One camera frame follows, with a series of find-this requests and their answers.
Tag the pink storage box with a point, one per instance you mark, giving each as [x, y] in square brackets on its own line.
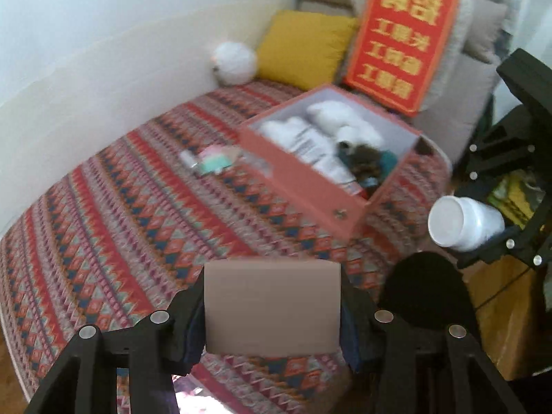
[311, 176]

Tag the beige pillow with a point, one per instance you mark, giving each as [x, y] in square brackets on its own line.
[466, 75]

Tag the small white round plush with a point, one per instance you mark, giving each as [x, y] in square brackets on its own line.
[234, 63]

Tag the pink cardboard box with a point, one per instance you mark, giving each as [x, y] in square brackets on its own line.
[272, 307]

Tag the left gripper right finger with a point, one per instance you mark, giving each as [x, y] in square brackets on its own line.
[404, 369]

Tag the pastel pink green toy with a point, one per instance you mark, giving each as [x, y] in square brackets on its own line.
[216, 158]

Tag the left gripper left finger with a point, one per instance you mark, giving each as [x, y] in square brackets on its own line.
[166, 343]

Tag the red sign with yellow characters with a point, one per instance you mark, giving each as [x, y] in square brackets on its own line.
[398, 48]

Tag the large white plush bear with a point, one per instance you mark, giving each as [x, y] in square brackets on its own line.
[335, 120]

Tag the teal pouch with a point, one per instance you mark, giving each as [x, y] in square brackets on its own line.
[387, 162]

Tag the brown organza gift bag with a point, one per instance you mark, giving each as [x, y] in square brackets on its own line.
[363, 162]

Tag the patterned red bedspread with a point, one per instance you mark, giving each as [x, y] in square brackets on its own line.
[119, 235]

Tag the white pill bottle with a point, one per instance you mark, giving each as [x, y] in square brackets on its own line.
[462, 223]

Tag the yellow cushion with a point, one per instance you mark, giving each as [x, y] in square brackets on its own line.
[304, 49]

